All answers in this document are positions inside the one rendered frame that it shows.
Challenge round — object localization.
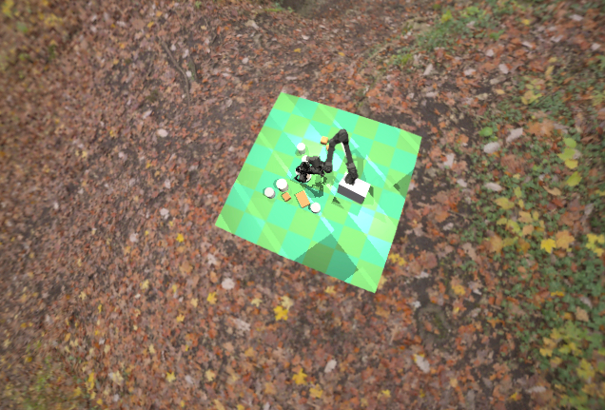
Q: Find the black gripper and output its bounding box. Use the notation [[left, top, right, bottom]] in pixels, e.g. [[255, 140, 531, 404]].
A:
[[296, 156, 315, 184]]

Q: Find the glass french press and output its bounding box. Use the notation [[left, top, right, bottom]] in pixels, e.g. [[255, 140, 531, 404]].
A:
[[294, 167, 312, 183]]

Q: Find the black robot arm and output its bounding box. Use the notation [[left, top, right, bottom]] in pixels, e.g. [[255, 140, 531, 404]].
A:
[[300, 128, 359, 185]]

